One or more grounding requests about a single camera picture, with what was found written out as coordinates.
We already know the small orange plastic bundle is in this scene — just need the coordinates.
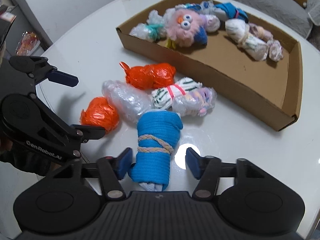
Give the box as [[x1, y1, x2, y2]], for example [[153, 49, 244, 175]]
[[80, 97, 120, 133]]

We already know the clear bubble wrap red band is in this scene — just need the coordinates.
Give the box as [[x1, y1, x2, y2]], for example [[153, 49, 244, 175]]
[[101, 80, 153, 123]]

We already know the blue cloth rope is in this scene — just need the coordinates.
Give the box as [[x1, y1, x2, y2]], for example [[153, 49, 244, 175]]
[[128, 110, 183, 192]]

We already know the pastel sock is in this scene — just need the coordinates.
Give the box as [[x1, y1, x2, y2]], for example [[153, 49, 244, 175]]
[[171, 87, 217, 117]]

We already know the long orange plastic bundle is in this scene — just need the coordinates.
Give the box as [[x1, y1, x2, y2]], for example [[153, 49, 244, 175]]
[[119, 62, 176, 90]]

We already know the white green striped sock bundle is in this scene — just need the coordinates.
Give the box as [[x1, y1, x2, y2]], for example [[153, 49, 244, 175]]
[[151, 77, 202, 110]]

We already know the bubble wrap teal tie bundle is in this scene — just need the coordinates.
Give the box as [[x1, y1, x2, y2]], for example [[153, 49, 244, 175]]
[[129, 10, 167, 42]]

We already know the brown cardboard tray box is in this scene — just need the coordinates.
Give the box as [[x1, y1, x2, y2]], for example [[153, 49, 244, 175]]
[[117, 0, 303, 131]]

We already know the white cloth beige tie bundle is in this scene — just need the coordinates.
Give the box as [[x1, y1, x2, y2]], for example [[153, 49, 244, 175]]
[[225, 18, 268, 61]]

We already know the pink fluffy monster toy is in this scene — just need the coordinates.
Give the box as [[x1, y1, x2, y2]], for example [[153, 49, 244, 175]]
[[165, 9, 208, 48]]

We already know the white purple sock bundle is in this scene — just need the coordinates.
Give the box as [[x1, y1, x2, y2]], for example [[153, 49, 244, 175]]
[[202, 15, 220, 33]]

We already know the lavender cloth beige tie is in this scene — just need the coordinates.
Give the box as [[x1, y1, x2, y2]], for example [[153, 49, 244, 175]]
[[249, 23, 273, 42]]

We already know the blue sock pink band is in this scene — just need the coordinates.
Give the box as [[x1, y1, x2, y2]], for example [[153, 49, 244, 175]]
[[215, 3, 249, 23]]

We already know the grey blue patterned sock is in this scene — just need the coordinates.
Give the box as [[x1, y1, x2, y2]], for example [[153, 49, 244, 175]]
[[185, 1, 214, 15]]

